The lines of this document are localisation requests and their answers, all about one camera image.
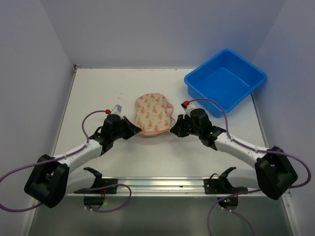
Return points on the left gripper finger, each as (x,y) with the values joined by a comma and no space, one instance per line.
(127,125)
(126,134)

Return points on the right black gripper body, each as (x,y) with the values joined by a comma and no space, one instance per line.
(183,126)

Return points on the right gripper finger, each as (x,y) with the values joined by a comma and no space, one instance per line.
(182,133)
(180,123)

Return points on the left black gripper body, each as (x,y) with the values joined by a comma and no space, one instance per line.
(125,127)

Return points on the floral peach laundry bag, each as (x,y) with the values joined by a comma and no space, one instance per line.
(153,114)

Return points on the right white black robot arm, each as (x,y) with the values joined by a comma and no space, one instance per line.
(271,171)

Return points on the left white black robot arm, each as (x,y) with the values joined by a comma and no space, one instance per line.
(53,177)

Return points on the blue plastic bin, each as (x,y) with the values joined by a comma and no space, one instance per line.
(227,78)

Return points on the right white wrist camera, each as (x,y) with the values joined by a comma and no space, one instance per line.
(188,107)

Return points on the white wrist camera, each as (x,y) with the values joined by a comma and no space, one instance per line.
(188,107)
(116,110)

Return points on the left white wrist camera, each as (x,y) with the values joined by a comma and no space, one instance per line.
(116,110)

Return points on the aluminium mounting rail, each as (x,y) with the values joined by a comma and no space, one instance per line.
(158,186)

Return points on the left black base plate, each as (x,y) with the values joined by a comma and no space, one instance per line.
(98,182)

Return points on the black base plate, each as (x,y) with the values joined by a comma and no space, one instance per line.
(216,184)
(98,182)

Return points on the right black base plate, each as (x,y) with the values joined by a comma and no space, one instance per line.
(216,184)

